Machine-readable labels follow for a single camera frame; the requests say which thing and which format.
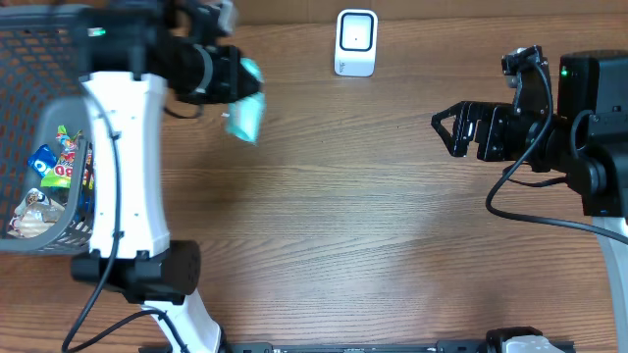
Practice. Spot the grey plastic mesh basket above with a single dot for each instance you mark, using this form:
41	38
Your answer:
39	93

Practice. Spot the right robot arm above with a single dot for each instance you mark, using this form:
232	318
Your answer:
578	131

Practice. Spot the teal snack packet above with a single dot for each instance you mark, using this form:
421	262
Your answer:
245	116

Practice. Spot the brown clear snack bag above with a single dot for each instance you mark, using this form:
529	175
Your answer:
36	214

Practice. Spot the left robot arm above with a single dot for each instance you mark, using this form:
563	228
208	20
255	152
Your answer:
130	55

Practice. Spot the green Haribo gummy bag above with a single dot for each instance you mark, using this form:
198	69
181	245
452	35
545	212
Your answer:
61	174

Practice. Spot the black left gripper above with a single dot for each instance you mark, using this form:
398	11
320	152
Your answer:
239	83

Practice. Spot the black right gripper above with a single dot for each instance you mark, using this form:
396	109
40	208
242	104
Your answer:
490	115

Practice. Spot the blue Oreo cookie pack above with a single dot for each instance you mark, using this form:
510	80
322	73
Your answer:
43	160

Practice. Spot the white barcode scanner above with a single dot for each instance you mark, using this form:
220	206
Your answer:
356	43

